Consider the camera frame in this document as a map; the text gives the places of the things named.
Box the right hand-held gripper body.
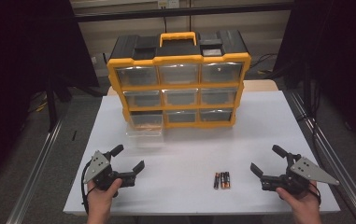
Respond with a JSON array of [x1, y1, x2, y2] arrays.
[[260, 154, 340, 194]]

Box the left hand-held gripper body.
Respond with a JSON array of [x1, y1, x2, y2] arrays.
[[82, 150, 135, 191]]

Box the clear plastic pulled-out drawer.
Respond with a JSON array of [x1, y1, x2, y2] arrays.
[[125, 111, 164, 148]]

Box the yellow and black drawer cabinet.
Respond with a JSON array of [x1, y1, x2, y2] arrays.
[[106, 29, 252, 130]]

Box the person's right hand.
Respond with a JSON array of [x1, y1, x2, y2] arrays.
[[276, 180, 322, 216]]

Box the person's left hand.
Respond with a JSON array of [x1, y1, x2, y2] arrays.
[[86, 177, 123, 216]]

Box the heap of copper batteries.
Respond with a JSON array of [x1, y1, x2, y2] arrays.
[[134, 123, 162, 131]]

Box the black metal stand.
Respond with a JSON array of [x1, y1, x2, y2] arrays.
[[45, 74, 73, 133]]

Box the grid of clear cabinet drawers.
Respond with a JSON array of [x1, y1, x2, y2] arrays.
[[115, 62, 245, 124]]

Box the black curtain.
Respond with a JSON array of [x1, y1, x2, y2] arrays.
[[0, 0, 101, 194], [272, 0, 356, 157]]

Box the black horizontal bar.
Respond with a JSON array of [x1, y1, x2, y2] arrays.
[[73, 2, 294, 23]]

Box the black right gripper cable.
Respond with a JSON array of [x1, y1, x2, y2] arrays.
[[307, 181, 322, 206]]

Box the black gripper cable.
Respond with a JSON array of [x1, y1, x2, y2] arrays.
[[80, 161, 98, 216], [307, 181, 322, 206]]

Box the metal floor rail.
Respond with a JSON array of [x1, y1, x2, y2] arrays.
[[6, 119, 64, 224], [285, 90, 356, 224]]

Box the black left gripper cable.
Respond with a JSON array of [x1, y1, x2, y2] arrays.
[[80, 161, 98, 216]]

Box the yellow floor cable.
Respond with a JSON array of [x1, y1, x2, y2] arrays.
[[27, 92, 50, 114]]

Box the black floor cable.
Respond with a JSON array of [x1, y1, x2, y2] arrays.
[[249, 53, 280, 76]]

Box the black hanging cable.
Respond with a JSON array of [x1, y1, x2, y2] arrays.
[[162, 7, 168, 34], [188, 0, 193, 33]]

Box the white wall socket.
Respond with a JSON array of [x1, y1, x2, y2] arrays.
[[157, 0, 180, 9]]

